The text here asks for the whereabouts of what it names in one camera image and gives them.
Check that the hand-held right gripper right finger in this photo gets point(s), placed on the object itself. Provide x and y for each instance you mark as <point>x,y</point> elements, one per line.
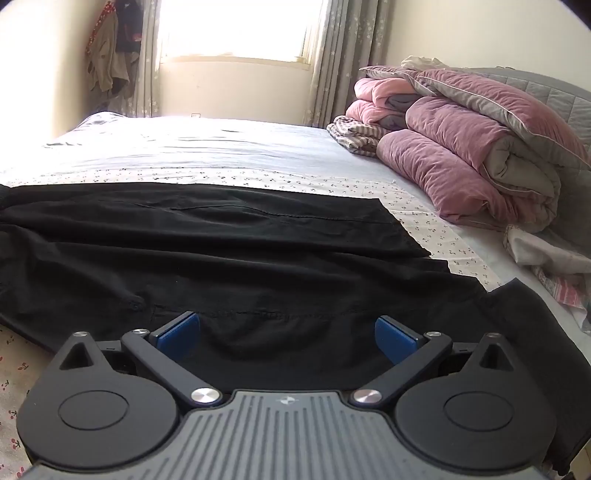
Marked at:
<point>395,337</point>

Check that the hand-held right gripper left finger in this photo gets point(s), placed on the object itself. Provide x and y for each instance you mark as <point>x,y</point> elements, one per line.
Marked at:
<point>178,334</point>

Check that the black pants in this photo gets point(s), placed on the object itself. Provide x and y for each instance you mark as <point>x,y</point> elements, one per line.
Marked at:
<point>231,254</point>

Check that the dark cloth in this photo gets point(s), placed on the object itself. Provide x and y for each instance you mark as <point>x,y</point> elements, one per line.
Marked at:
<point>531,323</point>

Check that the crumpled floral cloth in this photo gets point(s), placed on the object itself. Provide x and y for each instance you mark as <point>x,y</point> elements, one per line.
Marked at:
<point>549,263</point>

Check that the bed with cherry print sheet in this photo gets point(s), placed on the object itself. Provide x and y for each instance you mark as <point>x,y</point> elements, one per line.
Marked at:
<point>231,147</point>

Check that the striped folded cloth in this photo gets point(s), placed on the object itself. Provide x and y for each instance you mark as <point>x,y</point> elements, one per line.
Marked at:
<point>355,134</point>

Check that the pink and grey folded quilt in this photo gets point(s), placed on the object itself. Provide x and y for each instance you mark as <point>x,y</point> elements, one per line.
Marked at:
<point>461,138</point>

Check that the light pink folded blanket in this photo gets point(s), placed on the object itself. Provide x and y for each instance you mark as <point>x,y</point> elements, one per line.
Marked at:
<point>369,94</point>

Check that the white cloth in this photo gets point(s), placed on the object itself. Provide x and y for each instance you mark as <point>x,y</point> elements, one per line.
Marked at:
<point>422,62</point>

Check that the grey patterned curtain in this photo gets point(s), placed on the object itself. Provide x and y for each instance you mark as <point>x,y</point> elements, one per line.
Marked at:
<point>341,60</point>
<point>147,60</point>

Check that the beige hanging jacket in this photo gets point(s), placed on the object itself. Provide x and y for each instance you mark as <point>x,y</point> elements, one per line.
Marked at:
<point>104,60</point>

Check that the grey quilted headboard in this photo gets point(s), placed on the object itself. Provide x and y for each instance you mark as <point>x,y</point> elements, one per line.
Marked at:
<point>545,87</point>

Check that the dark hanging garment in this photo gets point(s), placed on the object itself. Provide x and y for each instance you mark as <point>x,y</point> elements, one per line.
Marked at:
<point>127,27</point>

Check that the window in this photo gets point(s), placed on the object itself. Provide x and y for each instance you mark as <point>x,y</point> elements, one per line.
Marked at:
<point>231,27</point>

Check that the red patterned hanging garment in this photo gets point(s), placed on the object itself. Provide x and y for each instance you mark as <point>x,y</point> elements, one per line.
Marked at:
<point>99,21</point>

